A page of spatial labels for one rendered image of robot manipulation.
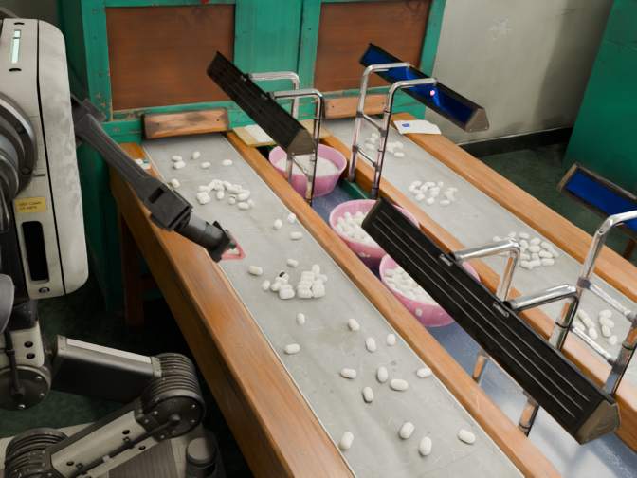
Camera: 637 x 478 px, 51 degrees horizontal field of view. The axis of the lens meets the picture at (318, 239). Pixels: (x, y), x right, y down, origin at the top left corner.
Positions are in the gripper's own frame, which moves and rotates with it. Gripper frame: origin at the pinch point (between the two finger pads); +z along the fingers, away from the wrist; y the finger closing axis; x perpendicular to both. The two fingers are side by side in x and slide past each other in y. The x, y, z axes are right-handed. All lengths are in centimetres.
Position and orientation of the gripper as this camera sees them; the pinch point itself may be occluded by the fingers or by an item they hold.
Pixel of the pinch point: (241, 255)
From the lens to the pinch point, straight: 166.0
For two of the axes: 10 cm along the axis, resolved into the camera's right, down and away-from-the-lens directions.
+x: -6.4, 7.6, 1.2
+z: 6.2, 4.2, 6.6
